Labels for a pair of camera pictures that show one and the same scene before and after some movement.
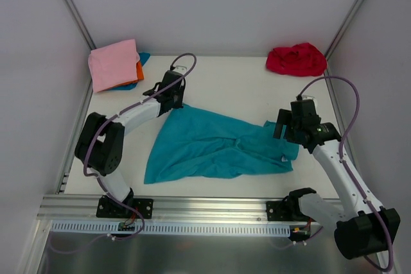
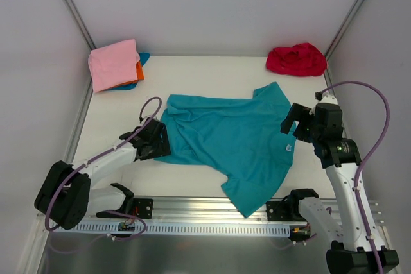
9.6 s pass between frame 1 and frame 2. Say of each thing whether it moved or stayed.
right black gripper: moved
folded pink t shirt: stayed
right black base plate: stayed
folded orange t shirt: stayed
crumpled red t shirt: stayed
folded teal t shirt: stayed
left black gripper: moved
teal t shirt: moved
